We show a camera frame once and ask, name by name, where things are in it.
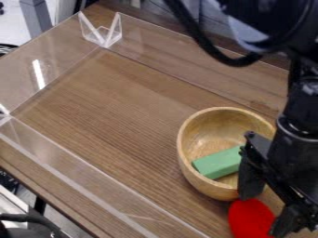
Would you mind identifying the black table leg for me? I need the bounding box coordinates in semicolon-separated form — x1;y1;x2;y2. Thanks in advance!
34;197;46;215

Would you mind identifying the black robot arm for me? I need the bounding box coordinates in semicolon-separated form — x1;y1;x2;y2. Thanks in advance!
165;0;318;238

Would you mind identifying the grey post top left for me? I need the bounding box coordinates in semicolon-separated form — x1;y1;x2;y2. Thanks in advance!
19;0;53;38

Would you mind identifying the green rectangular block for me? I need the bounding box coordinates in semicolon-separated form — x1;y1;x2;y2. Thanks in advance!
191;146;241;179

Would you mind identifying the black cable lower left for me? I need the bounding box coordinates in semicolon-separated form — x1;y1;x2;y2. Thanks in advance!
0;212;61;238

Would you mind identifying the light wooden bowl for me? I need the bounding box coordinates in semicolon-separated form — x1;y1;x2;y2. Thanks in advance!
177;107;276;201

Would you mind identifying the clear acrylic corner bracket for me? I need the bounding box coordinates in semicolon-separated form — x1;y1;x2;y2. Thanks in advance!
79;12;122;48

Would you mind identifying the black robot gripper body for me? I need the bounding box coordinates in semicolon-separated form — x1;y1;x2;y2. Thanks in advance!
238;114;318;231

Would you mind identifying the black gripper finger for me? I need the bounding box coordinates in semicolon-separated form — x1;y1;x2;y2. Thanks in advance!
270;204;318;238
237;154;269;202

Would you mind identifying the clear acrylic enclosure wall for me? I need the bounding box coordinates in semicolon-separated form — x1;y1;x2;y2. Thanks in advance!
0;14;288;238

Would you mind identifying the red plush strawberry fruit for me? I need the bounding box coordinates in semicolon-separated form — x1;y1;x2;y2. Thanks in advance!
229;199;274;238

